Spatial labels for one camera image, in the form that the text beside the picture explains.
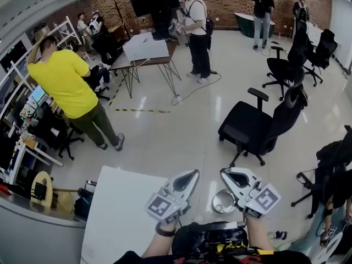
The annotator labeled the black television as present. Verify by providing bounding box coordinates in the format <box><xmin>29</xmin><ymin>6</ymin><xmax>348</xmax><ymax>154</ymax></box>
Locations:
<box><xmin>129</xmin><ymin>0</ymin><xmax>182</xmax><ymax>40</ymax></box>

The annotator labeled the black bag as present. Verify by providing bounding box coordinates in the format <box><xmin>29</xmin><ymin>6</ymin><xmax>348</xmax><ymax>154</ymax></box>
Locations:
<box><xmin>74</xmin><ymin>187</ymin><xmax>96</xmax><ymax>217</ymax></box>

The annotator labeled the large white box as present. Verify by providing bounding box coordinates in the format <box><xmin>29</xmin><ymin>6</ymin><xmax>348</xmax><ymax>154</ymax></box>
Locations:
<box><xmin>122</xmin><ymin>31</ymin><xmax>170</xmax><ymax>63</ymax></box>

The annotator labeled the person's left forearm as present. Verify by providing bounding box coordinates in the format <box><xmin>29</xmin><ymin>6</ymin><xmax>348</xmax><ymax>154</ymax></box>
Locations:
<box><xmin>141</xmin><ymin>229</ymin><xmax>177</xmax><ymax>258</ymax></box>

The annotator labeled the black wristwatch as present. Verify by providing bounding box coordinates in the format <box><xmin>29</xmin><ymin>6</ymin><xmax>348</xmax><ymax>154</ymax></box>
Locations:
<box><xmin>155</xmin><ymin>222</ymin><xmax>177</xmax><ymax>238</ymax></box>

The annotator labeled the colourful helmet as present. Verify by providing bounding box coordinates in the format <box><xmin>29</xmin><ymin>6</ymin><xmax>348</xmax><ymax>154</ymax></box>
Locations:
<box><xmin>19</xmin><ymin>100</ymin><xmax>39</xmax><ymax>120</ymax></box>

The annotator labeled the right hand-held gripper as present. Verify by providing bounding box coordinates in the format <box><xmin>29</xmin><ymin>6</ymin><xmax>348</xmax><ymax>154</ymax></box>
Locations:
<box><xmin>219</xmin><ymin>166</ymin><xmax>282</xmax><ymax>220</ymax></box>

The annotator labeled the yellow round stool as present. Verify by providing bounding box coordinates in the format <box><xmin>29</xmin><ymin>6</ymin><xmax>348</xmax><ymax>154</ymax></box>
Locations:
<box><xmin>30</xmin><ymin>170</ymin><xmax>80</xmax><ymax>210</ymax></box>

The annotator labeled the yellow black floor tape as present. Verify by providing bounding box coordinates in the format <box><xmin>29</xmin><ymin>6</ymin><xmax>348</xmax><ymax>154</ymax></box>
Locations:
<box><xmin>115</xmin><ymin>108</ymin><xmax>171</xmax><ymax>114</ymax></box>
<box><xmin>108</xmin><ymin>73</ymin><xmax>129</xmax><ymax>107</ymax></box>

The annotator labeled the black chest pack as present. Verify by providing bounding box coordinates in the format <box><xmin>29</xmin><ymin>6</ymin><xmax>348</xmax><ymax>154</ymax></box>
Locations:
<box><xmin>172</xmin><ymin>221</ymin><xmax>250</xmax><ymax>258</ymax></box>

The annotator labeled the wooden coat rack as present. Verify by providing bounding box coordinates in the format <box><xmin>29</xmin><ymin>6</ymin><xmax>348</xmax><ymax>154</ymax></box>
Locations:
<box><xmin>112</xmin><ymin>0</ymin><xmax>132</xmax><ymax>41</ymax></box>

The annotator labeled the person's right forearm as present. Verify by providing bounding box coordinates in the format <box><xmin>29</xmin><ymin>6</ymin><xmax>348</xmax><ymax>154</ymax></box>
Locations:
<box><xmin>243</xmin><ymin>214</ymin><xmax>275</xmax><ymax>252</ymax></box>

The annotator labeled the dark green tub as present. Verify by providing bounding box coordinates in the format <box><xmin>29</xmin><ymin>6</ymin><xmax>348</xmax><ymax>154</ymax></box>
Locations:
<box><xmin>234</xmin><ymin>12</ymin><xmax>276</xmax><ymax>38</ymax></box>

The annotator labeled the round steel trash bin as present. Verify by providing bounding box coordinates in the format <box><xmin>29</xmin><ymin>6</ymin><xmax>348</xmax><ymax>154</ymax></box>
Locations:
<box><xmin>211</xmin><ymin>189</ymin><xmax>237</xmax><ymax>214</ymax></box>

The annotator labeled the wooden desk with hairpin legs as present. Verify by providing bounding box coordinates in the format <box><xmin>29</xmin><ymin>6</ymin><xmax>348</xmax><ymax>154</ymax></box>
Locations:
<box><xmin>108</xmin><ymin>38</ymin><xmax>182</xmax><ymax>98</ymax></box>

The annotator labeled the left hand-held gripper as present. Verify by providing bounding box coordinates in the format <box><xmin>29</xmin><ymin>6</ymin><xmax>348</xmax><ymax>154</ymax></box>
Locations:
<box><xmin>145</xmin><ymin>168</ymin><xmax>201</xmax><ymax>226</ymax></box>

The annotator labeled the person's black printed shirt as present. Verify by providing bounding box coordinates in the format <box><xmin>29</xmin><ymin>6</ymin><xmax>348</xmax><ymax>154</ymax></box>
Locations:
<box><xmin>114</xmin><ymin>246</ymin><xmax>311</xmax><ymax>264</ymax></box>

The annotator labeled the computer monitor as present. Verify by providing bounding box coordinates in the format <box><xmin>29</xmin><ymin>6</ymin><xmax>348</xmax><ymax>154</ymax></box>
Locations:
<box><xmin>27</xmin><ymin>85</ymin><xmax>46</xmax><ymax>104</ymax></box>

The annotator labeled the black office chair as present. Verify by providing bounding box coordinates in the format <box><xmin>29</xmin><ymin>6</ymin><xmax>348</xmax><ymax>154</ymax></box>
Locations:
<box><xmin>218</xmin><ymin>75</ymin><xmax>309</xmax><ymax>168</ymax></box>
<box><xmin>302</xmin><ymin>29</ymin><xmax>338</xmax><ymax>87</ymax></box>
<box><xmin>27</xmin><ymin>106</ymin><xmax>85</xmax><ymax>161</ymax></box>
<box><xmin>84</xmin><ymin>64</ymin><xmax>111</xmax><ymax>101</ymax></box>
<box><xmin>262</xmin><ymin>20</ymin><xmax>314</xmax><ymax>101</ymax></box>
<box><xmin>290</xmin><ymin>125</ymin><xmax>352</xmax><ymax>219</ymax></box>

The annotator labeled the black backpack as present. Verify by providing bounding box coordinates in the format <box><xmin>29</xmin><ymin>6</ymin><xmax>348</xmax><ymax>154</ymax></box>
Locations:
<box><xmin>316</xmin><ymin>139</ymin><xmax>352</xmax><ymax>175</ymax></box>

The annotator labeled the white appliance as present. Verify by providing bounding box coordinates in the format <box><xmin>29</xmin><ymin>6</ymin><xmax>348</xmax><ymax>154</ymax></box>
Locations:
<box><xmin>291</xmin><ymin>229</ymin><xmax>352</xmax><ymax>264</ymax></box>

